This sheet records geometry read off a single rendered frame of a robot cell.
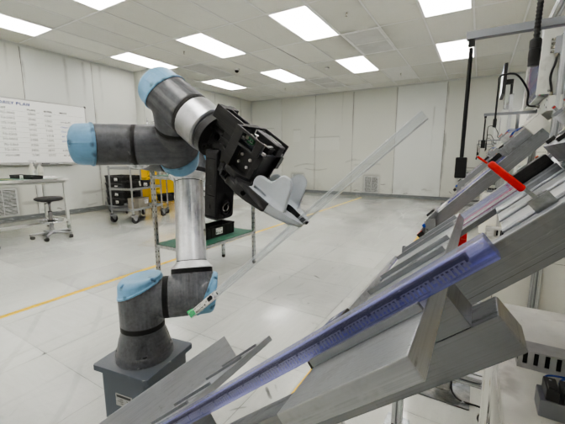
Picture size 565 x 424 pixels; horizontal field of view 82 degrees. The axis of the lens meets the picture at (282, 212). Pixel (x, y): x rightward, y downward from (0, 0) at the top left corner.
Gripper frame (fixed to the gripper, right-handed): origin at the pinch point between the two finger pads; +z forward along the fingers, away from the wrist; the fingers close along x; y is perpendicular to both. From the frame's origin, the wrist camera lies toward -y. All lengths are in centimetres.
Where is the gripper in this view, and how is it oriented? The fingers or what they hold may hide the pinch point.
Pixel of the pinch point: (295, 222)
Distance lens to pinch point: 46.7
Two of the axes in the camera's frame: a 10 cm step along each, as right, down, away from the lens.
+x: 5.0, -1.5, 8.5
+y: 4.9, -7.6, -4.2
